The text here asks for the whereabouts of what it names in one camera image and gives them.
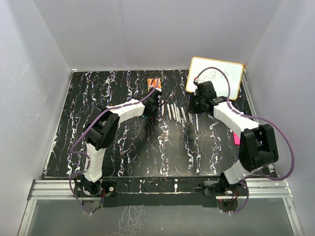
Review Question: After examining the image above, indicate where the dark blue marker pen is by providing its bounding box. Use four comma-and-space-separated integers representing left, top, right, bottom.
195, 114, 199, 133

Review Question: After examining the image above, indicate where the aluminium rail frame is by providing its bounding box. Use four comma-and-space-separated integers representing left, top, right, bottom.
18, 177, 304, 236

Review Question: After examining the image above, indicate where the black base frame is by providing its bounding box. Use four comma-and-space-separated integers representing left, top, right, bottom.
72, 176, 247, 208

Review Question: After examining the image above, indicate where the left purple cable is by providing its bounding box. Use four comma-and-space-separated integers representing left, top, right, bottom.
68, 77, 160, 214

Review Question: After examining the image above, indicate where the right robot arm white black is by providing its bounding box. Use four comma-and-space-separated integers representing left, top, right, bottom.
189, 81, 279, 195

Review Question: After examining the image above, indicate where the purple cable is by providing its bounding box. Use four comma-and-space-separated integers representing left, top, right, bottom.
195, 66, 295, 214
68, 77, 160, 214

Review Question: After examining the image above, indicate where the dark green marker pen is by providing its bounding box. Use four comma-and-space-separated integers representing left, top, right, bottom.
176, 107, 182, 125

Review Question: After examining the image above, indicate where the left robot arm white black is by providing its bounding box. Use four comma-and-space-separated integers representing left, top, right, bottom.
83, 88, 162, 196

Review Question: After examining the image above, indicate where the magenta object at edge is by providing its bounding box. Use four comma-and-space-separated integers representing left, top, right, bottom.
233, 133, 240, 146

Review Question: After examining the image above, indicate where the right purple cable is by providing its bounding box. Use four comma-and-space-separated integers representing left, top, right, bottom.
195, 66, 295, 214

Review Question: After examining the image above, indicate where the white board orange frame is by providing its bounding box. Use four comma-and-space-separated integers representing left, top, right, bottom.
186, 57, 244, 100

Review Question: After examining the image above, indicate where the light blue marker pen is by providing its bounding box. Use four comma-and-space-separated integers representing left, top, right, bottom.
170, 104, 177, 121

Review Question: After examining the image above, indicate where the light green marker pen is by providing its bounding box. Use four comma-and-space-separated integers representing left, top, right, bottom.
173, 103, 180, 123

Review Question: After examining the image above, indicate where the yellow marker pen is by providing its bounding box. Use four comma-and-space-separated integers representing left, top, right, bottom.
161, 100, 164, 116

